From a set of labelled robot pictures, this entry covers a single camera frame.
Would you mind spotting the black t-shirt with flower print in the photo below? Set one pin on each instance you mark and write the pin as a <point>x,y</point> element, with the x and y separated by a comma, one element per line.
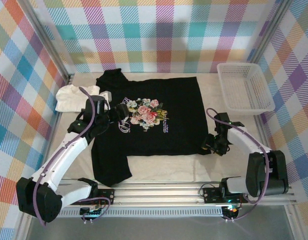
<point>181,100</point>

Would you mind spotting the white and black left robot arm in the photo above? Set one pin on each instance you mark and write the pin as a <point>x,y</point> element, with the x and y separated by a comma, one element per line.
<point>61,157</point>

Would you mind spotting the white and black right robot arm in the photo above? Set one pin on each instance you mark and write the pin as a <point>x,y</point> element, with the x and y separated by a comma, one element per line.
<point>249,142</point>

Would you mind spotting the folded white t-shirt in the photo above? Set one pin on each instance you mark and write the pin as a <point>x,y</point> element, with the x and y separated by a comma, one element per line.
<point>66,100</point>

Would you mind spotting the white plastic mesh basket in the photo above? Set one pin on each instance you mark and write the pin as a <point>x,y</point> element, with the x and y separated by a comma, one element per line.
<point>244,87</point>

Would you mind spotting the small controller circuit board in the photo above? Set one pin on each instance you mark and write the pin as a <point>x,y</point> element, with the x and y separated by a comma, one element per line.
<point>91,212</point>
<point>231,210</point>

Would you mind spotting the aluminium side rail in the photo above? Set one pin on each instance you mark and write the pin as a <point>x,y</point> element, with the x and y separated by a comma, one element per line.
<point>52,132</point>
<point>258,122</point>

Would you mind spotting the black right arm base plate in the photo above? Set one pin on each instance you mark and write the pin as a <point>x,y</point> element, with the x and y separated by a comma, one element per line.
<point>211,195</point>

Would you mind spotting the aluminium rail frame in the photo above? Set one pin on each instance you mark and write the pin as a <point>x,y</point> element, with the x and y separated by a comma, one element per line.
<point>156,193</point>

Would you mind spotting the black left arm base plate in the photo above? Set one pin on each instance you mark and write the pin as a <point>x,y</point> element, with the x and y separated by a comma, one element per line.
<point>107,195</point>

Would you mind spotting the aluminium corner post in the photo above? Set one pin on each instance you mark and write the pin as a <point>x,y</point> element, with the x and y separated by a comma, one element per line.
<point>52,42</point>
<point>269,30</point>

